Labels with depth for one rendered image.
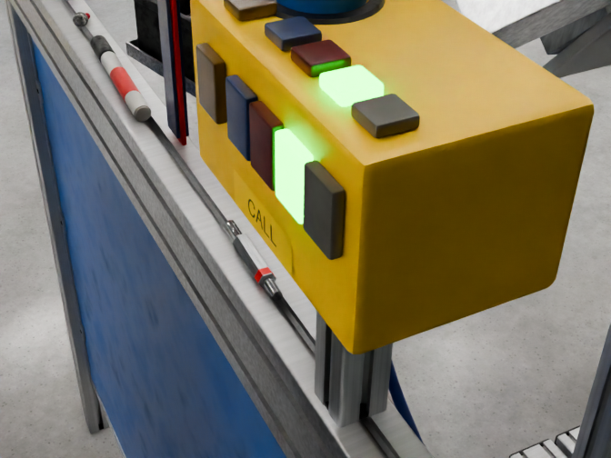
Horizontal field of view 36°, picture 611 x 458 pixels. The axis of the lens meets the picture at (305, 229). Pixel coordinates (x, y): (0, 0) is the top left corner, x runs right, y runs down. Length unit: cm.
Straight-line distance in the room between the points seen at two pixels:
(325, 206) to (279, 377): 25
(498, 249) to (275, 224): 9
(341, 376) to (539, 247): 14
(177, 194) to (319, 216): 34
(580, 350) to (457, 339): 23
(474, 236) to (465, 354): 144
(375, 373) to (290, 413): 8
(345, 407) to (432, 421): 118
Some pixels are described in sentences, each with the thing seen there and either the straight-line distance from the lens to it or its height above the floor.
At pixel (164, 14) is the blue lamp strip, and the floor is 96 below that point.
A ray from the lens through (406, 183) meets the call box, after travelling 31.
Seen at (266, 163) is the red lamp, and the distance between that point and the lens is 36.
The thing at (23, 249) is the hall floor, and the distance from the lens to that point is 208.
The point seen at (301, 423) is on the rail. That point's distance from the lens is 54.
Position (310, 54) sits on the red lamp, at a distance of 35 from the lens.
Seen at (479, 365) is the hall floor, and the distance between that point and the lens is 177.
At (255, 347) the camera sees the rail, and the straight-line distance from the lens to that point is 57.
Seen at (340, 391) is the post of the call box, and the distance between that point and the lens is 48.
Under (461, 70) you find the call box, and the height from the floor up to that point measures 107.
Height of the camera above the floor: 123
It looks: 37 degrees down
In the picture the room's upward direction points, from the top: 1 degrees clockwise
